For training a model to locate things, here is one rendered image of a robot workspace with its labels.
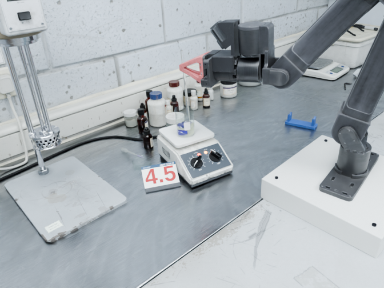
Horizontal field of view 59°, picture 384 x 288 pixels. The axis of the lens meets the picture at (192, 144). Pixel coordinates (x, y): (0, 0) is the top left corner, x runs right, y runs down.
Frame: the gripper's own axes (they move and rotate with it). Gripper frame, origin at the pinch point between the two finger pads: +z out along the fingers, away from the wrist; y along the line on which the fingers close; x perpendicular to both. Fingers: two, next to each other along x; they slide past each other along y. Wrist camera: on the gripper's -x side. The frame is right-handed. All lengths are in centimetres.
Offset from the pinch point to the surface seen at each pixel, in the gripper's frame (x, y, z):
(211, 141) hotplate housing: 20.6, -1.7, -5.5
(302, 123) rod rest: 27.3, -33.4, -24.4
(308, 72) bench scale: 26, -86, -19
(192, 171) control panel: 23.7, 9.4, -4.7
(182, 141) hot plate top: 18.5, 4.1, 0.4
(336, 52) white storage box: 22, -108, -28
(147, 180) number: 25.4, 14.2, 6.1
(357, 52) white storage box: 21, -105, -38
